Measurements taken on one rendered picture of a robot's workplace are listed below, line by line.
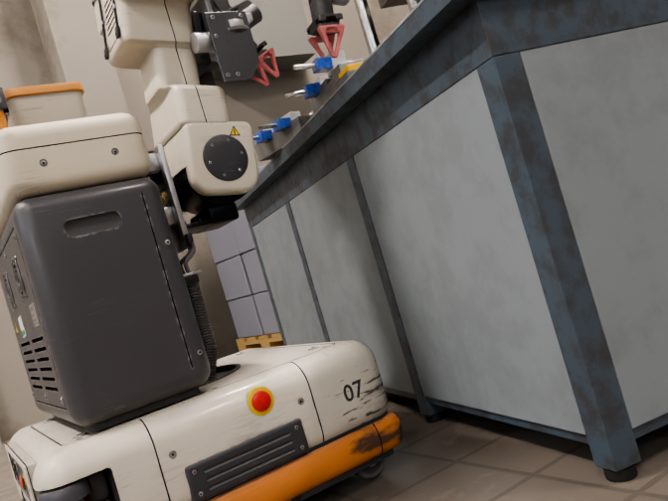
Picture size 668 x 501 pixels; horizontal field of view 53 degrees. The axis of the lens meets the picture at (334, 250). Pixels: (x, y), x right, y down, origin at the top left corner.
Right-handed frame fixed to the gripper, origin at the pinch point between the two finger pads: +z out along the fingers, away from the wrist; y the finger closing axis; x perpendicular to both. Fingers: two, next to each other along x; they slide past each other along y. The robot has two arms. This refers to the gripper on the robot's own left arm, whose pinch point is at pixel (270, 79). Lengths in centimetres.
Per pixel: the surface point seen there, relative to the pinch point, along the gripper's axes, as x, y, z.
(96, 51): -67, 222, -80
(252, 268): -35, 183, 71
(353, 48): -252, 249, 15
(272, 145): 9.1, 7.7, 15.2
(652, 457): 53, -95, 85
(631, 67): 13, -101, 37
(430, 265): 37, -57, 51
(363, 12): -111, 70, 1
